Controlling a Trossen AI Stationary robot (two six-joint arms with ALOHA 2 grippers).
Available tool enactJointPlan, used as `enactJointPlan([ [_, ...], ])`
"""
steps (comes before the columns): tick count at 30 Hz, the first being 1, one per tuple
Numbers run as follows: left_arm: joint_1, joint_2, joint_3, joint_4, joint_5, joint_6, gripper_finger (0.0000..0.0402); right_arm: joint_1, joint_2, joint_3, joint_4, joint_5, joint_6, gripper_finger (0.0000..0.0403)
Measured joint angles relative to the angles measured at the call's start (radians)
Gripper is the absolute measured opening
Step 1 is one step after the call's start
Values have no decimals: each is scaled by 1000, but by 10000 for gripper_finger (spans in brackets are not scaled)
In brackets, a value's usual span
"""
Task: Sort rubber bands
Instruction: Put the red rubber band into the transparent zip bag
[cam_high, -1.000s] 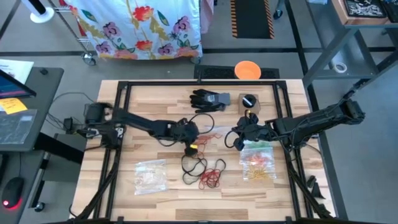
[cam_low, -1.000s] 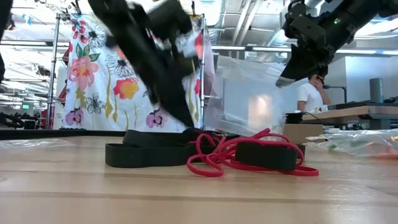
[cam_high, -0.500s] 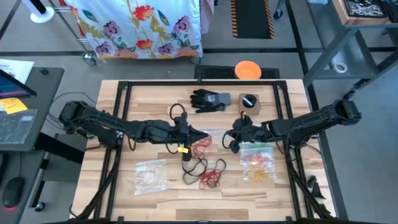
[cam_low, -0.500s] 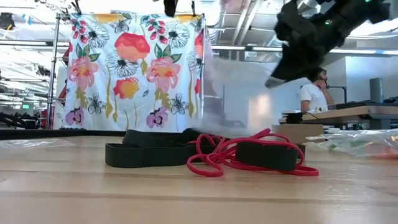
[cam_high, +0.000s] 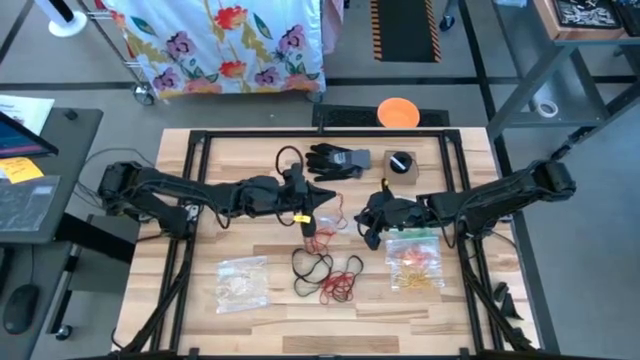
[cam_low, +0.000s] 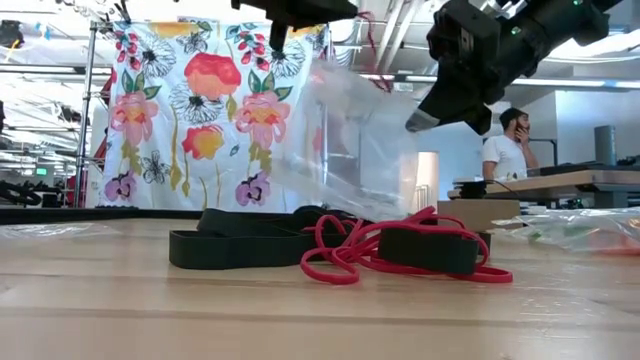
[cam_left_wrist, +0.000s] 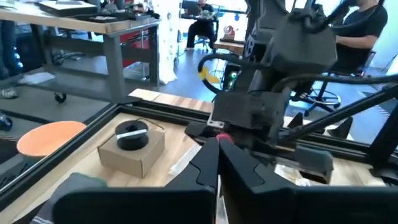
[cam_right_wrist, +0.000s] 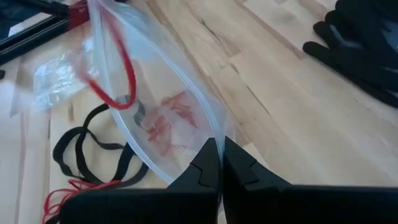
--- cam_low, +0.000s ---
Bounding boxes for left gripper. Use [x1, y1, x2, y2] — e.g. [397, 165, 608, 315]
[230, 0, 359, 51]

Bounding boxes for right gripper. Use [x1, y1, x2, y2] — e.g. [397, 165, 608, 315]
[404, 0, 541, 136]

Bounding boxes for clear plastic zip bag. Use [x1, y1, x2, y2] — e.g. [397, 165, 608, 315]
[272, 62, 420, 222]
[519, 219, 601, 249]
[492, 207, 640, 256]

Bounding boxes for wide black rubber band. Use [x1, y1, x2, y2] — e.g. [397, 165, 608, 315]
[168, 229, 351, 271]
[299, 204, 492, 275]

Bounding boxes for person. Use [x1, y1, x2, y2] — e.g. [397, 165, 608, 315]
[482, 107, 540, 182]

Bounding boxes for white door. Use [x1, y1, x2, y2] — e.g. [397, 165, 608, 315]
[417, 151, 440, 211]

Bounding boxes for ceiling light strip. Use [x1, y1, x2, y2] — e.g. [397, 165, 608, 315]
[509, 76, 609, 87]

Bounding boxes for small cardboard box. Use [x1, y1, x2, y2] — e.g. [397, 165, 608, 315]
[437, 199, 521, 231]

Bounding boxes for floral print cloth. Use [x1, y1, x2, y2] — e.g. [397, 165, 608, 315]
[99, 19, 331, 211]

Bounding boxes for wood-topped grey workbench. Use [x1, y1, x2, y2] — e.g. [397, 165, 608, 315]
[447, 159, 640, 209]

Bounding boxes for grey cabinet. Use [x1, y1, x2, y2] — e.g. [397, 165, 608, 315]
[593, 124, 617, 166]

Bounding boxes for black hanging box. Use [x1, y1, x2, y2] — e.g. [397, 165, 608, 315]
[0, 19, 24, 47]

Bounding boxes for pile of clear plastic bags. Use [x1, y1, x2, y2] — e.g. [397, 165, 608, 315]
[0, 222, 121, 240]

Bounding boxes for silver ventilation duct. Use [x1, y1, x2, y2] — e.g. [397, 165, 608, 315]
[539, 24, 640, 71]

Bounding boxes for black aluminium table frame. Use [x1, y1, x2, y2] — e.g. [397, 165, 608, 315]
[0, 205, 531, 226]

